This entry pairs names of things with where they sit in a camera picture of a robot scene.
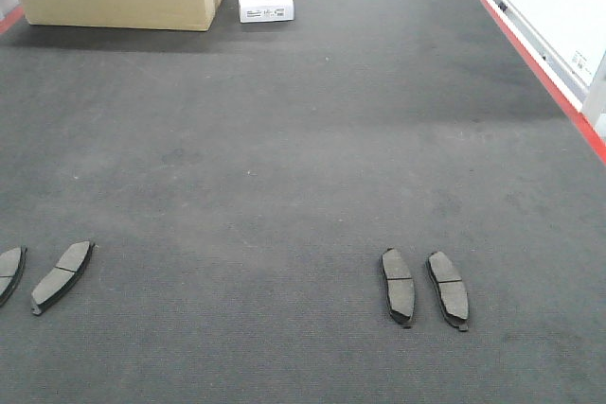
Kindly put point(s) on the white conveyor side rail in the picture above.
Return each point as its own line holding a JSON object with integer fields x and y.
{"x": 563, "y": 43}

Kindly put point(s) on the dark grey brake pad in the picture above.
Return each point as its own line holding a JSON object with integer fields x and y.
{"x": 12, "y": 267}

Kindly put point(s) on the dark grey conveyor belt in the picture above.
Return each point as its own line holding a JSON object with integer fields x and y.
{"x": 241, "y": 185}

